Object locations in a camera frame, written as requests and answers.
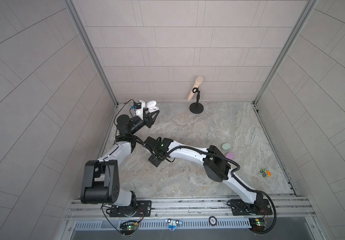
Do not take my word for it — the green circuit board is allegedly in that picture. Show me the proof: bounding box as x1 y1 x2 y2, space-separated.
249 218 267 233
119 220 139 236

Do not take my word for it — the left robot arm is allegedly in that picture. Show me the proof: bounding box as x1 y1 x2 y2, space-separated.
80 107 159 215

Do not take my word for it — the right green circuit board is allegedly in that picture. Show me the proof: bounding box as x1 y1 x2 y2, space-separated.
249 218 267 233

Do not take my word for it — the beige microphone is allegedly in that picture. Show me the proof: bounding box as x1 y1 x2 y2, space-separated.
188 76 204 101

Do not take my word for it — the white earbud charging case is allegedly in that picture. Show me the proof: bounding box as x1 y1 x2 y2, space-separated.
146 100 159 113

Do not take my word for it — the blue white stereo camera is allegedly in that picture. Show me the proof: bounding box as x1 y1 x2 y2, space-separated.
165 219 183 232

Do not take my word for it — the aluminium rail frame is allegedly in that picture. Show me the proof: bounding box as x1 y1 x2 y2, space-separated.
65 195 316 222

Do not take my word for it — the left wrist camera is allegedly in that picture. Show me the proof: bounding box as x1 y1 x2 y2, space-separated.
133 100 145 120

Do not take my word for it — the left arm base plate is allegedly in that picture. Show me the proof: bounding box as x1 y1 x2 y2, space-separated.
108 201 152 218

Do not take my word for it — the black microphone stand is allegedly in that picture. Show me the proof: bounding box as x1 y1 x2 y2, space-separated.
190 89 204 114

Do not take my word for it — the green earbud charging case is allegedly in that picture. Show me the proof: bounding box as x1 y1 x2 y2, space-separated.
222 143 231 151

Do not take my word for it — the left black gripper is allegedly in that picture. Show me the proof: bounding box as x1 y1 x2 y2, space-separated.
127 109 158 138

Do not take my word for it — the purple earbud charging case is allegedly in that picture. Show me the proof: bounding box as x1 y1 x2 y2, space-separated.
225 152 235 160

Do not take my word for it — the left green circuit board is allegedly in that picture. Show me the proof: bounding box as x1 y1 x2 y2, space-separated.
119 220 139 236

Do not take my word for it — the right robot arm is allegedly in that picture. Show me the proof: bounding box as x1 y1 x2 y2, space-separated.
136 137 277 217

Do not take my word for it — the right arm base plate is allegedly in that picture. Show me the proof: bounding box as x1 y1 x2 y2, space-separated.
227 199 273 216

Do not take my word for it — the green orange toy car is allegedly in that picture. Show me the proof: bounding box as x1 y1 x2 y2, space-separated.
260 169 271 178

